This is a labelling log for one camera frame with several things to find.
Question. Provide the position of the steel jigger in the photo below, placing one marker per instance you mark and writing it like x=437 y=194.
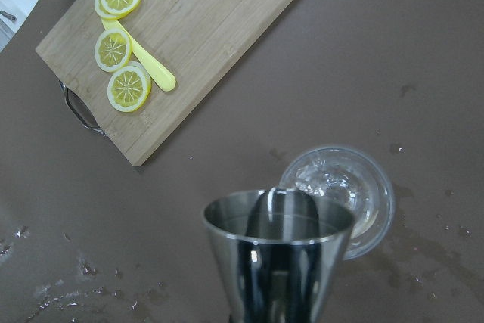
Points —
x=277 y=251

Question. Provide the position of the clear wine glass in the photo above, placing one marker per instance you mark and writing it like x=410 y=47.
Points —
x=353 y=179

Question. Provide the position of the yellow plastic knife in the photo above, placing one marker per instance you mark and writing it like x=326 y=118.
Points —
x=158 y=73

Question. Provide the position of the lemon slice near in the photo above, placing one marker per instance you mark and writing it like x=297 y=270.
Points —
x=129 y=87

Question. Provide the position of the wooden cutting board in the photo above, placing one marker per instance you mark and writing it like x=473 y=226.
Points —
x=197 y=40

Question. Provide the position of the lemon slice middle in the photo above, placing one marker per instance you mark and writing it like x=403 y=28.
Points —
x=113 y=49

